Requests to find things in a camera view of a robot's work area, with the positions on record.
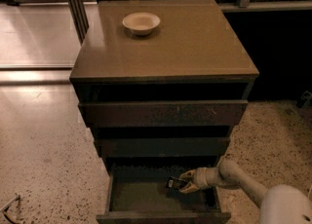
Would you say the white ceramic bowl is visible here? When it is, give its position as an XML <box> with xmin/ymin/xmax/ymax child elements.
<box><xmin>122</xmin><ymin>13</ymin><xmax>161</xmax><ymax>36</ymax></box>

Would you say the open bottom drawer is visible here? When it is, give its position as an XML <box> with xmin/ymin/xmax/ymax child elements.
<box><xmin>97</xmin><ymin>165</ymin><xmax>231</xmax><ymax>224</ymax></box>

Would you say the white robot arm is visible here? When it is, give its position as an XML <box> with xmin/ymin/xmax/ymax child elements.
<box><xmin>179</xmin><ymin>159</ymin><xmax>312</xmax><ymax>224</ymax></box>

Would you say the top drawer front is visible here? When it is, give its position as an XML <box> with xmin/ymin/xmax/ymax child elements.
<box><xmin>78</xmin><ymin>100</ymin><xmax>248</xmax><ymax>128</ymax></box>

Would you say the metal bracket on floor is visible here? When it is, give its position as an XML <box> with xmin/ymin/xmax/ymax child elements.
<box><xmin>0</xmin><ymin>194</ymin><xmax>22</xmax><ymax>224</ymax></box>

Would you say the middle drawer front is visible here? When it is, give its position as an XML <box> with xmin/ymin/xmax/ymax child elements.
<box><xmin>95</xmin><ymin>137</ymin><xmax>230</xmax><ymax>158</ymax></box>

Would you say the metal door frame post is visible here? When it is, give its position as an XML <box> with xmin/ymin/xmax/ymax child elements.
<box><xmin>67</xmin><ymin>0</ymin><xmax>89</xmax><ymax>43</ymax></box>

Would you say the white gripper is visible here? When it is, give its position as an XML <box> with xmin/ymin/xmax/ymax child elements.
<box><xmin>179</xmin><ymin>168</ymin><xmax>212</xmax><ymax>194</ymax></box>

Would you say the brown drawer cabinet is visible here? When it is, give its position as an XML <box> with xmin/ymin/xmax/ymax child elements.
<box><xmin>68</xmin><ymin>0</ymin><xmax>260</xmax><ymax>224</ymax></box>

